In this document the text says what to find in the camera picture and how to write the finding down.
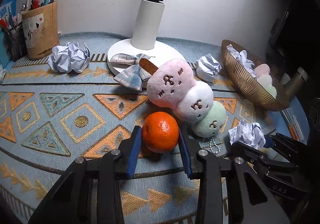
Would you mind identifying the paper ball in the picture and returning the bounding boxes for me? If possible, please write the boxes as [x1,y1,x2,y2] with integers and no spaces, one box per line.
[227,45,257,78]
[48,41,91,73]
[196,54,221,83]
[228,120,266,150]

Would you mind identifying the orange tangerine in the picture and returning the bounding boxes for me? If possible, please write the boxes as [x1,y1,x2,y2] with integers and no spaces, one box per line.
[142,111,179,154]

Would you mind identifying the tricolour dango plush with stick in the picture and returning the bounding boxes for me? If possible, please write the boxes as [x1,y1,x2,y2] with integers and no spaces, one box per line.
[139,58,227,138]

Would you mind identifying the plaid fabric bow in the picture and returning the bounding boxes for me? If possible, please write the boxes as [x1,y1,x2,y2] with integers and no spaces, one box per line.
[110,53,151,92]

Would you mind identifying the small paper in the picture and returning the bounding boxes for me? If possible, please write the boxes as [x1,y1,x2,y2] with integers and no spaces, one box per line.
[0,68,7,84]

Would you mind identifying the grey metal bottle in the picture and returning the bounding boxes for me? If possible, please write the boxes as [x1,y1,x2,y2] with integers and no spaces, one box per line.
[285,67,308,96]

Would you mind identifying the brown ribbed bowl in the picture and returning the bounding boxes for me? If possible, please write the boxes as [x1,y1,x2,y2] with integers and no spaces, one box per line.
[221,40,290,111]

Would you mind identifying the blue patterned table mat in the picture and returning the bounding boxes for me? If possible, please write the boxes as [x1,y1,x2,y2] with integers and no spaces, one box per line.
[0,32,309,224]

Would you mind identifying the black mesh pen holder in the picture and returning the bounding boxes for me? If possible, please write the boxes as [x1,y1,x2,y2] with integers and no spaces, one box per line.
[5,22,28,61]

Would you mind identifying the brown cardboard pen holder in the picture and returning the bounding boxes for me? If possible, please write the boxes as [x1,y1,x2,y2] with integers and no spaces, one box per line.
[22,2,60,60]

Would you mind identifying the white desk lamp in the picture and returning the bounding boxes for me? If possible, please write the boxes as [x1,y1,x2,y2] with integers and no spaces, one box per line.
[106,0,184,76]

